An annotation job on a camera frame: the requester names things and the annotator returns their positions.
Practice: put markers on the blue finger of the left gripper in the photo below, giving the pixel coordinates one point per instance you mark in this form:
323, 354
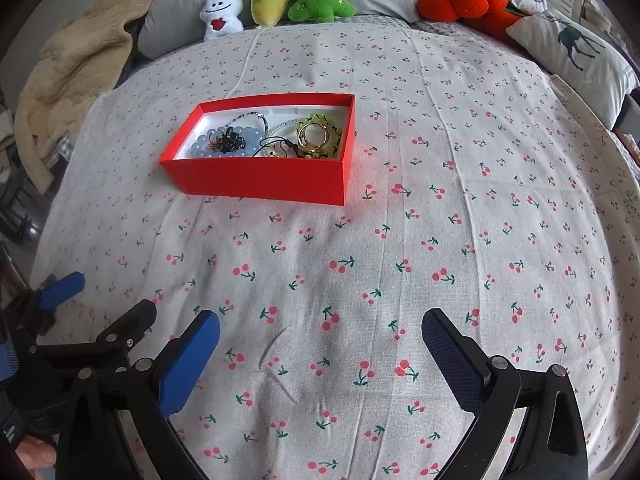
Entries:
120, 337
55, 292

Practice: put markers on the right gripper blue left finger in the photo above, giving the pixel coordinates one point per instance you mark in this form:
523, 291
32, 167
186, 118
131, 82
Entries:
92, 442

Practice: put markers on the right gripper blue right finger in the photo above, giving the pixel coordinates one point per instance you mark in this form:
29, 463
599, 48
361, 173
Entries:
551, 442

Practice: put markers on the white bookshelf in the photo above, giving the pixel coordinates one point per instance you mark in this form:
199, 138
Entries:
599, 18

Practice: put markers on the beige quilted blanket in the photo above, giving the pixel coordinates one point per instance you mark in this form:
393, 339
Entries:
81, 60

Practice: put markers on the white bunny plush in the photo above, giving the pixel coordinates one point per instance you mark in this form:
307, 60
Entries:
221, 18

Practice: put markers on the deer print pillow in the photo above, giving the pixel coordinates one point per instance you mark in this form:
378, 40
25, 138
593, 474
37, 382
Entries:
600, 75

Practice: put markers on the cherry print bed sheet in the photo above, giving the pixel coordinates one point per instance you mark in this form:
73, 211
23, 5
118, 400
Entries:
480, 185

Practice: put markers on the red jewelry box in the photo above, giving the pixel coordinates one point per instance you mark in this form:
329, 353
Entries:
307, 180

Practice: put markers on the orange pumpkin plush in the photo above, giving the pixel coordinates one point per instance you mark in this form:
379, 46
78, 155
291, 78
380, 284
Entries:
491, 17

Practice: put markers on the gold hoop earrings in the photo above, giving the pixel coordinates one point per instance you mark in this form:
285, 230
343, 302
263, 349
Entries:
213, 141

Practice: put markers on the left hand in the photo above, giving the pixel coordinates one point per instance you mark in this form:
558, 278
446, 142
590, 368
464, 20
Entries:
35, 454

